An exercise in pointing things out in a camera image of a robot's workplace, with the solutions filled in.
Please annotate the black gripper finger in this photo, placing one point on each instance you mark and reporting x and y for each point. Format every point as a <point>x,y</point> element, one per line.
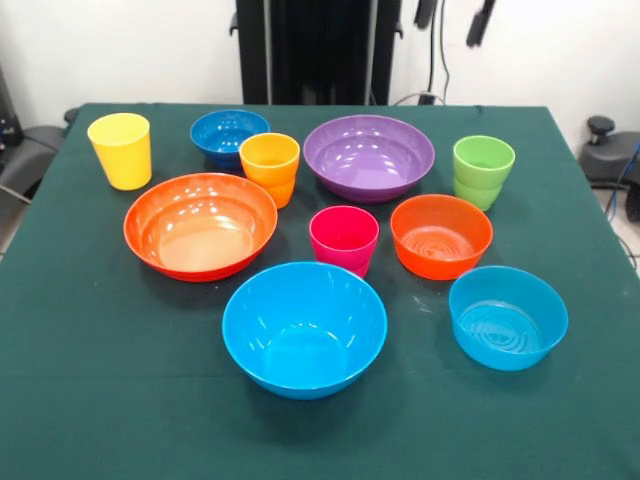
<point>481,22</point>
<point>424,11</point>

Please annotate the small orange-red bowl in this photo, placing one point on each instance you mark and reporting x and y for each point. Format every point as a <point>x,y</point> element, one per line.
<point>440,245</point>

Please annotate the pink plastic cup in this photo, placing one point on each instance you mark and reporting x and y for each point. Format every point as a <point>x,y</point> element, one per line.
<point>342,245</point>

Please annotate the large light blue bowl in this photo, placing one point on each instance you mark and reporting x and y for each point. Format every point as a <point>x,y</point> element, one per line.
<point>302,340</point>

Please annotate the green plastic cup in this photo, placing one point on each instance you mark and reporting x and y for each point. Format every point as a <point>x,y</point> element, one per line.
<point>482,170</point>

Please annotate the purple plastic bowl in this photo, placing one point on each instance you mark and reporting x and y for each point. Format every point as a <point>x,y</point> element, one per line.
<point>367,160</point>

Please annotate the orange plastic cup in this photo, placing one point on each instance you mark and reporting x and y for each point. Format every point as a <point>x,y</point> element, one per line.
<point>272,175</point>

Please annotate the small dark blue bowl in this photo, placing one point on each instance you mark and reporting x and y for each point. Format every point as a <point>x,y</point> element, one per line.
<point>220,135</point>

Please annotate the small light blue bowl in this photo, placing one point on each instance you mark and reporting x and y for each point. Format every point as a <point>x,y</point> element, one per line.
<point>505,325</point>

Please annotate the wide orange-red bowl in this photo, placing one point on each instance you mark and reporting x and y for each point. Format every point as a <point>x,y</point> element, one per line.
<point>200,235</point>

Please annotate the yellow plastic cup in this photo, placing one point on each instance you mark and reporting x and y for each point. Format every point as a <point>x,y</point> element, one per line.
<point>122,160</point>

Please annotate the black equipment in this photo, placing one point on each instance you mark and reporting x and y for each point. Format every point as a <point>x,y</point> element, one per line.
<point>7,110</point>

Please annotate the dark green tablecloth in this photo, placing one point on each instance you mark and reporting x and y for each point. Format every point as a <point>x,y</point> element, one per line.
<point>100,350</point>

